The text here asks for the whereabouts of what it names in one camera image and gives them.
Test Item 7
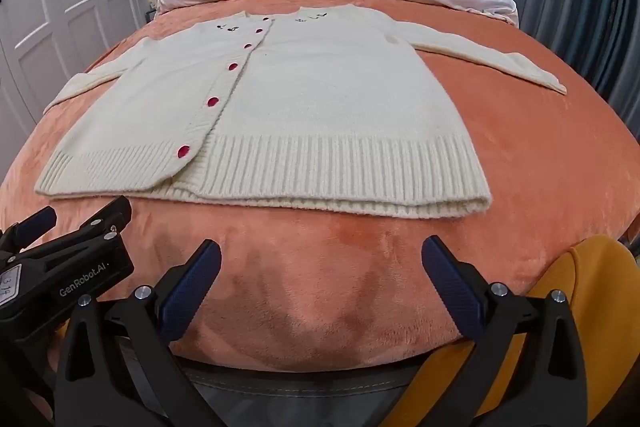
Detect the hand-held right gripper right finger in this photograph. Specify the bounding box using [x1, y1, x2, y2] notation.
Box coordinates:
[400, 235, 588, 427]

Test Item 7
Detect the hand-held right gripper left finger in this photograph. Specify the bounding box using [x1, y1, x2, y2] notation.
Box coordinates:
[52, 239, 223, 427]

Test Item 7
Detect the cream knit cardigan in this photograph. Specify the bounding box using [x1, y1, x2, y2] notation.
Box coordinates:
[34, 4, 568, 220]

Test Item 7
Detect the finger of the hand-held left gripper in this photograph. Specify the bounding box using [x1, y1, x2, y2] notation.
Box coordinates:
[0, 206, 57, 254]
[30, 195, 132, 258]

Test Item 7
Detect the orange fleece blanket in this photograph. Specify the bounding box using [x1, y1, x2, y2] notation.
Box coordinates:
[0, 0, 640, 368]

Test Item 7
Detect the yellow garment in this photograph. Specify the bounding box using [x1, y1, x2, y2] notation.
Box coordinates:
[395, 236, 633, 427]

